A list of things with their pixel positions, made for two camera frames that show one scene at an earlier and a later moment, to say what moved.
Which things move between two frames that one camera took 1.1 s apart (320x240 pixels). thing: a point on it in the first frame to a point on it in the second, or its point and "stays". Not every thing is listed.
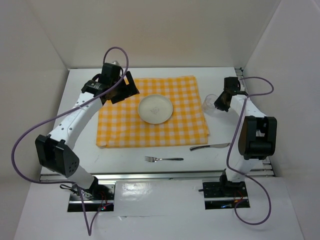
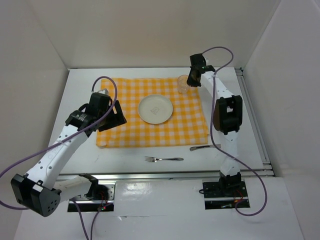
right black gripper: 219,105 to 190,82
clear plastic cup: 208,104 to 183,87
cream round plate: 155,109 stays
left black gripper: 129,90 to 117,118
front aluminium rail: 132,175 stays
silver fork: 155,159 stays
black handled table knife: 214,146 stays
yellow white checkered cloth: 120,125 stays
